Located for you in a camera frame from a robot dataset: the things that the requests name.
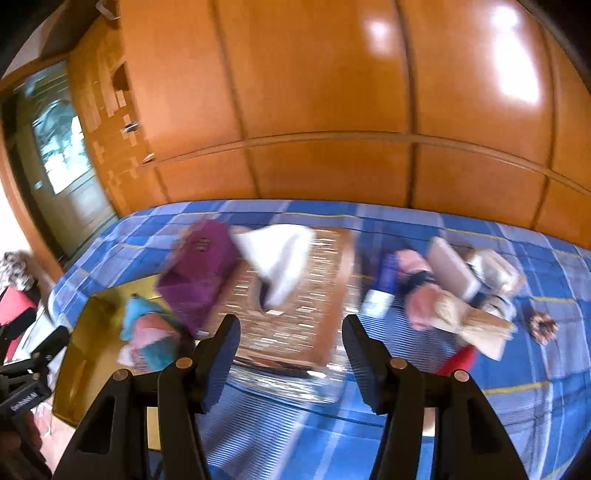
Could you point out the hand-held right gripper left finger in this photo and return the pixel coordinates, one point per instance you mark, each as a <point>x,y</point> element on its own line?
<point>221,369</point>

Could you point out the silver shiny flat package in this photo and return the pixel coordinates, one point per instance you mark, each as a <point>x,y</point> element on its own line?
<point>295,383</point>

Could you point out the pink fuzzy socks navy band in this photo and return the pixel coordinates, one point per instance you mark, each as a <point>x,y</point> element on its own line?
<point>418,300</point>

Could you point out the blue plaid bed sheet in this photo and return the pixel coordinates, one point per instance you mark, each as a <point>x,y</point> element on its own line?
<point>531,406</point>

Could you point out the brown patterned scrunchie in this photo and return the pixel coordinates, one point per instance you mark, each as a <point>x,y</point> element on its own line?
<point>544,328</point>

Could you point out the door with glass pane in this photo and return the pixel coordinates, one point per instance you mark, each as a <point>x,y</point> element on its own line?
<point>78,203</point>

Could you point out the cream soft cloth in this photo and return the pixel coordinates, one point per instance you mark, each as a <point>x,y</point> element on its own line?
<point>501,272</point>

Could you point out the wooden wardrobe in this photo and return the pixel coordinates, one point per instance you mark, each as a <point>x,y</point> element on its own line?
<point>323,92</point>

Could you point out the black and white patterned cloth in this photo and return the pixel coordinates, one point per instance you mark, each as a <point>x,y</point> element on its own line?
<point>14,270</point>

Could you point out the beige folded cloth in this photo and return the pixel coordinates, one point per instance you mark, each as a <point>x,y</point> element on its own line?
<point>475,327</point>

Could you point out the blue and white sock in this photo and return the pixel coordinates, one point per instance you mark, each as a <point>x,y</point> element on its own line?
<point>381,286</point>

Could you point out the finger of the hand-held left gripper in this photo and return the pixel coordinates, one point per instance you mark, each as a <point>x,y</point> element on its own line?
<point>51,344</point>

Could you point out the purple box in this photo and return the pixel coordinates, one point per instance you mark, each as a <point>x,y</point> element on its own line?
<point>198,267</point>

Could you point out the red soft cloth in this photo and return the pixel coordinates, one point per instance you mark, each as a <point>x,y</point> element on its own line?
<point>455,362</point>

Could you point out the pale grey pouch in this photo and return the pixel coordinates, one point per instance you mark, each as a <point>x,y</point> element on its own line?
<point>452,267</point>

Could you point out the small white cloth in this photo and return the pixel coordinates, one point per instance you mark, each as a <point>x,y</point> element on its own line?
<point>127,356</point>

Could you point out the teal and pink fuzzy socks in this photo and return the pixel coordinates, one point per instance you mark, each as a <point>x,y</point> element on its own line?
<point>147,332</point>

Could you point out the gold box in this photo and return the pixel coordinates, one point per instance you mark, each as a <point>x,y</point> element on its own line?
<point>87,346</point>

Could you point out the woven tissue box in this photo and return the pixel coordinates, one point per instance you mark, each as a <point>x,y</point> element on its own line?
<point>314,295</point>

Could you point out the white tissue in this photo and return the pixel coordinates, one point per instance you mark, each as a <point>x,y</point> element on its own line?
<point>277,258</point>

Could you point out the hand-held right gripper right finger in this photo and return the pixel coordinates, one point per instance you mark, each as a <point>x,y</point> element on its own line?
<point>362,369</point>

